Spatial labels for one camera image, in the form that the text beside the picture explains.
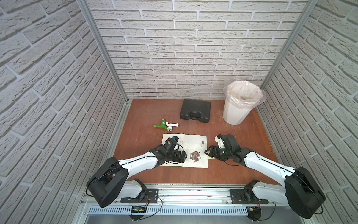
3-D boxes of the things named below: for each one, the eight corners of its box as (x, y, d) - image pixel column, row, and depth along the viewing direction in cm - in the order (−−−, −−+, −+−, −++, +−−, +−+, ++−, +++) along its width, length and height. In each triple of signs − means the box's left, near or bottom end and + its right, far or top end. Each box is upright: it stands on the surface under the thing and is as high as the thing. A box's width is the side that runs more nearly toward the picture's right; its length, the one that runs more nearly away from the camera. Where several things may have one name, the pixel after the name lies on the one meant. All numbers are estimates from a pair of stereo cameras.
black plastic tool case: (179, 118, 108) (179, 114, 104) (183, 102, 120) (183, 98, 115) (208, 123, 106) (209, 118, 102) (210, 106, 117) (211, 101, 113)
